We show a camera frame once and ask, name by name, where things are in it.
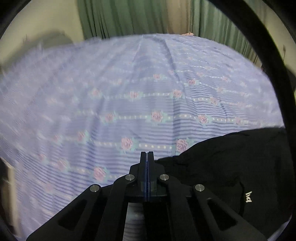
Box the folded white garment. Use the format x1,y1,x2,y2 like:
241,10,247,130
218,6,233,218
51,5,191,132
1,158,21,236

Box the left green curtain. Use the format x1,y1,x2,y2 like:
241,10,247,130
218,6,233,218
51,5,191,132
77,0,169,39

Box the grey bed headboard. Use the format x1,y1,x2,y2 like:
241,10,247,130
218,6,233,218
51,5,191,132
1,31,73,72

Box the green curtain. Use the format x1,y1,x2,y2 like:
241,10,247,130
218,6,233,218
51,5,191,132
190,1,257,62
77,0,169,39

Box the beige sheer curtain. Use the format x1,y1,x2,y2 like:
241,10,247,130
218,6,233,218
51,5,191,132
166,0,192,35

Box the black pants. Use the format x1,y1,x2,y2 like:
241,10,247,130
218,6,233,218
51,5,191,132
158,128,295,237

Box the right green curtain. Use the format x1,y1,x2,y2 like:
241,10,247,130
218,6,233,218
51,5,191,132
190,1,257,62

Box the purple floral bed sheet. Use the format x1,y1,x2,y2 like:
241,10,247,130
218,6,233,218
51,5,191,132
1,34,283,240

